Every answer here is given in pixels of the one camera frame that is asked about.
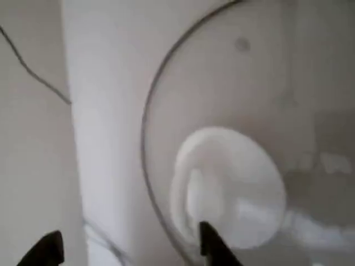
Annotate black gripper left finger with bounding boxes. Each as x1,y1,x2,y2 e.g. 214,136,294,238
16,229,65,266

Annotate glass lid with white knob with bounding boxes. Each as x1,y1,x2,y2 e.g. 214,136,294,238
140,0,355,266

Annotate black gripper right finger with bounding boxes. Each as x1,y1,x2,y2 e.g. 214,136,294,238
199,221,251,266

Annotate thin black cable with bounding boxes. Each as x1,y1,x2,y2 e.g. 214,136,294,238
0,24,73,106

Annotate white power cord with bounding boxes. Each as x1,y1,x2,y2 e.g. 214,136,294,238
82,219,128,263

